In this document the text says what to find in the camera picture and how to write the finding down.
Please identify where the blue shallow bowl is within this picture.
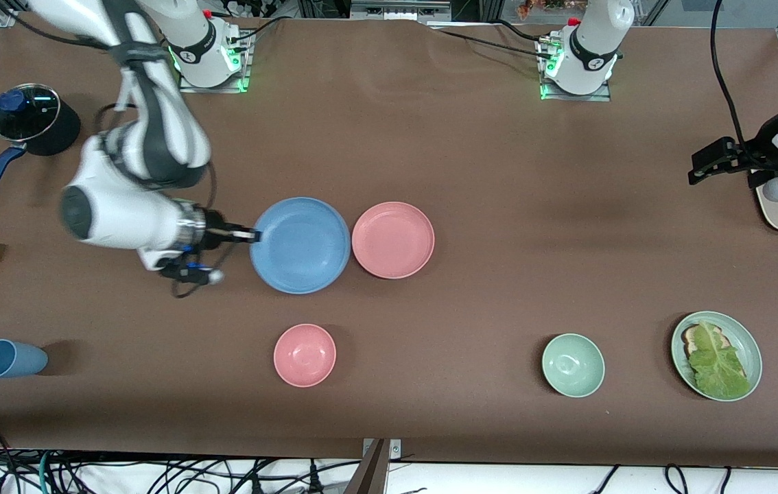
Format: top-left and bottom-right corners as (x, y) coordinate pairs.
(249, 197), (351, 295)

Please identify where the pink shallow bowl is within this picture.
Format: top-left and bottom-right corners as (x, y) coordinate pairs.
(351, 201), (436, 280)

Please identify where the small deep pink bowl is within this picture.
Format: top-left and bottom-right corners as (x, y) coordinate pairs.
(273, 323), (337, 388)

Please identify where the toasted bread slice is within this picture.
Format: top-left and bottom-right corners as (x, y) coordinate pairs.
(681, 325), (726, 357)

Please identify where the green plate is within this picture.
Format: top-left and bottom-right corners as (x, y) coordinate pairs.
(670, 311), (764, 403)

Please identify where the green lettuce leaf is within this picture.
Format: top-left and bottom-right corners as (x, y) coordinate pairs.
(687, 320), (752, 400)

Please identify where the glass lid blue knob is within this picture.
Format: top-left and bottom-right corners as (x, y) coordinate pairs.
(0, 84), (61, 143)

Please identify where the brown table cover sheet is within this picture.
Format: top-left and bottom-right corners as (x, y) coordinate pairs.
(0, 10), (778, 469)

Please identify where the orange red background item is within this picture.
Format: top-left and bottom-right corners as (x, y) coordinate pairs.
(518, 0), (589, 18)

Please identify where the small deep green bowl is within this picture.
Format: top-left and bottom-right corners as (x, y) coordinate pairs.
(541, 333), (606, 399)

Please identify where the blue plastic cup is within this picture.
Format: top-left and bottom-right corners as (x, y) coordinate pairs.
(0, 339), (49, 379)

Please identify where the dark angled bar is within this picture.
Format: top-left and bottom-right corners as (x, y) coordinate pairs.
(341, 439), (391, 494)

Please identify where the grey metal box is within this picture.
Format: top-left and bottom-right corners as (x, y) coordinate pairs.
(350, 0), (453, 21)

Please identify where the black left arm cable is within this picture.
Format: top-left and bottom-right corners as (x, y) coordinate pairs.
(709, 0), (750, 146)

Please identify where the black pot blue handle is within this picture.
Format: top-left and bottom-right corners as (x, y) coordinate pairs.
(0, 83), (82, 204)

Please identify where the short black table cable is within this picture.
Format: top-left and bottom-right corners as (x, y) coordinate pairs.
(226, 15), (295, 43)

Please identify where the long black table cable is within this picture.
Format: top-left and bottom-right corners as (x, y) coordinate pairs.
(428, 25), (547, 57)

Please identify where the grey metal bracket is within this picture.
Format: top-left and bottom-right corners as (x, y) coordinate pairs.
(362, 438), (402, 460)

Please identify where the green floor cable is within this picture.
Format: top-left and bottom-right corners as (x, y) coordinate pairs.
(36, 451), (54, 494)

